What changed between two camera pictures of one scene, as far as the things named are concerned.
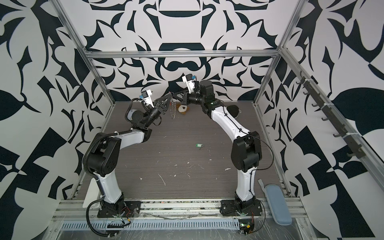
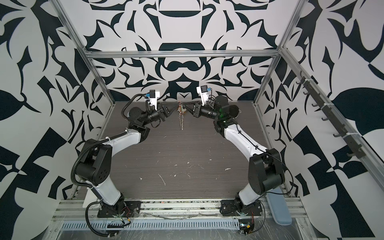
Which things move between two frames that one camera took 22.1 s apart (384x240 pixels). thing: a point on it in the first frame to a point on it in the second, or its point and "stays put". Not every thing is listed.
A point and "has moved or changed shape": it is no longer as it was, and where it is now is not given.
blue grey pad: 277,205 stays put
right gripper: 188,98 to 199,112
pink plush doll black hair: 234,110 stays put
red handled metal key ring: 173,108 has moved or changed shape
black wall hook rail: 344,130 stays put
